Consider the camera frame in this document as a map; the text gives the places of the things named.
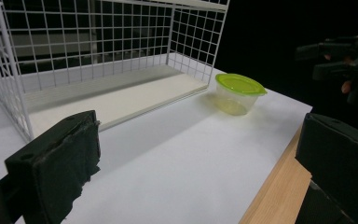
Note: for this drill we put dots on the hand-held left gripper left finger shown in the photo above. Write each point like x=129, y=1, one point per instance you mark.
x=59, y=158

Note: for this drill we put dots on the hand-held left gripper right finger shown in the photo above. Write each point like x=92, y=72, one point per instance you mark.
x=341, y=161

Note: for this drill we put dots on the clear container with green lid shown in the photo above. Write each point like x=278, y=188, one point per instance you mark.
x=237, y=93

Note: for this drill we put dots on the white table cover sheet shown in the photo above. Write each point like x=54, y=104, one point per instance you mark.
x=180, y=161

